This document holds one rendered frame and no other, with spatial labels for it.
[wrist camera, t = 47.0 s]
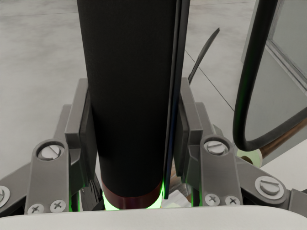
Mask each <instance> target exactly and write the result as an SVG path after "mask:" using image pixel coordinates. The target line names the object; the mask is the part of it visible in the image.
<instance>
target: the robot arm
mask: <svg viewBox="0 0 307 230"><path fill-rule="evenodd" d="M173 156H174V162H175V170H176V175H177V177H181V182H182V183H187V184H189V185H190V186H191V187H192V188H191V207H174V208H151V209H121V210H102V211H82V212H80V205H79V191H80V190H81V189H82V188H83V187H89V183H90V180H94V176H95V166H96V158H97V143H96V136H95V127H94V121H93V114H92V107H91V100H90V91H89V85H88V78H79V80H78V83H77V87H76V91H75V94H74V98H73V102H72V104H63V106H62V108H61V111H60V114H59V118H58V121H57V124H56V127H55V131H54V134H53V137H52V139H47V140H44V141H42V142H40V143H39V144H37V145H36V146H35V148H34V149H33V152H32V159H31V161H30V162H28V163H26V164H25V165H23V166H22V167H20V168H18V169H17V170H15V171H13V172H12V173H10V174H8V175H7V176H5V177H3V178H2V179H0V230H307V194H306V193H303V192H301V191H298V190H296V189H293V188H292V190H291V191H290V190H288V189H286V187H285V185H284V184H283V183H282V182H281V181H280V180H279V179H277V178H276V177H274V176H272V175H270V174H268V173H267V172H265V171H263V170H261V169H260V168H258V167H256V166H254V165H253V164H251V163H249V162H247V161H245V160H244V159H242V158H240V157H238V156H236V155H235V153H234V147H233V145H232V143H231V142H230V140H228V139H227V138H225V137H223V136H221V135H215V134H214V131H213V128H212V125H211V123H210V120H209V117H208V114H207V111H206V108H205V105H204V103H203V102H195V101H194V97H193V94H192V91H191V87H190V84H189V81H188V78H187V77H182V79H181V88H180V99H179V106H178V114H177V122H176V131H175V142H174V151H173Z"/></svg>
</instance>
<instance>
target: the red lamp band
mask: <svg viewBox="0 0 307 230"><path fill-rule="evenodd" d="M163 176H164V175H163ZM101 183H102V190H103V194H104V196H105V198H106V199H107V201H108V202H109V203H110V204H112V205H113V206H115V207H117V208H119V209H144V208H146V207H148V206H150V205H152V204H153V203H154V202H155V201H156V200H157V199H158V198H159V196H160V194H161V192H162V187H163V177H162V180H161V182H160V183H159V185H158V186H157V187H156V188H155V189H154V190H153V191H151V192H150V193H148V194H145V195H142V196H138V197H123V196H120V195H117V194H115V193H113V192H111V191H110V190H109V189H108V188H107V187H106V186H105V185H104V183H103V181H102V178H101Z"/></svg>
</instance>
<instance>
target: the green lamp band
mask: <svg viewBox="0 0 307 230"><path fill-rule="evenodd" d="M103 196H104V195H103ZM161 199H162V192H161V194H160V197H159V198H158V200H157V201H156V202H155V203H154V204H153V205H152V206H150V207H149V208H148V209H151V208H160V205H161ZM104 203H105V207H106V210H119V209H116V208H115V207H113V206H112V205H111V204H109V202H108V201H107V200H106V198H105V196H104Z"/></svg>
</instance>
